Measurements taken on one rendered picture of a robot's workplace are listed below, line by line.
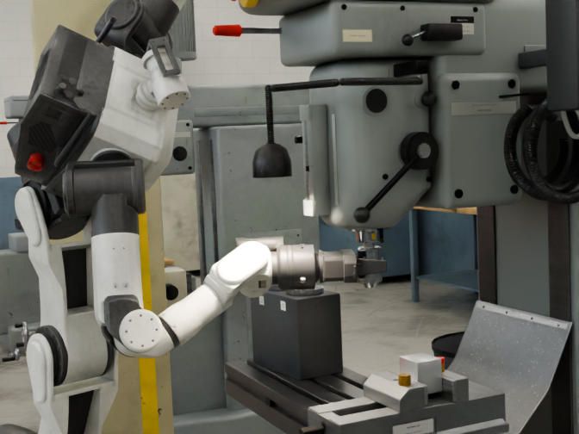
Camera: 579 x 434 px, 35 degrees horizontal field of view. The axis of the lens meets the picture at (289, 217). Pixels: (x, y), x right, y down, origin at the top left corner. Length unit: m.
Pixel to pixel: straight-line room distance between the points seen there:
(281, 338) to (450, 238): 6.99
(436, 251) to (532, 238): 7.33
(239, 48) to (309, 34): 9.71
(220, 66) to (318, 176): 9.61
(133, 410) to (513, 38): 2.19
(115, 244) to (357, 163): 0.47
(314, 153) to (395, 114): 0.17
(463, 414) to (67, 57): 1.02
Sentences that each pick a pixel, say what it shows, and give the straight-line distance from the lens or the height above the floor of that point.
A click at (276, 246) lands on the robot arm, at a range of 1.82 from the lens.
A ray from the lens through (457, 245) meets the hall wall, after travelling 9.01.
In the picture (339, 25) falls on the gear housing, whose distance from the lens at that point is 1.66.
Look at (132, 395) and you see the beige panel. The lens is 3.52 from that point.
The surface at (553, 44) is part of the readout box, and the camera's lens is 1.67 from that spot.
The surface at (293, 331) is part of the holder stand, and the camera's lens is 2.12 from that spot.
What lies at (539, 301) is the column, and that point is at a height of 1.13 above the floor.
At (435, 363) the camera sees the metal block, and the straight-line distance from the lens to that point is 1.69.
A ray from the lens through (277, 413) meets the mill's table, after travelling 2.06.
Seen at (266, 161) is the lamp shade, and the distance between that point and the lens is 1.66.
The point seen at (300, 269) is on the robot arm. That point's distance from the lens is 1.77.
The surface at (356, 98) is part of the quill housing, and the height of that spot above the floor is 1.56.
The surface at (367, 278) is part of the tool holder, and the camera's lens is 1.81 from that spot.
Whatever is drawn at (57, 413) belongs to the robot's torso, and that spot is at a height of 0.89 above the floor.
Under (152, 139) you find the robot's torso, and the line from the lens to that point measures 1.86.
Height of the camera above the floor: 1.49
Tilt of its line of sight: 5 degrees down
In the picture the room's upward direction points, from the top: 3 degrees counter-clockwise
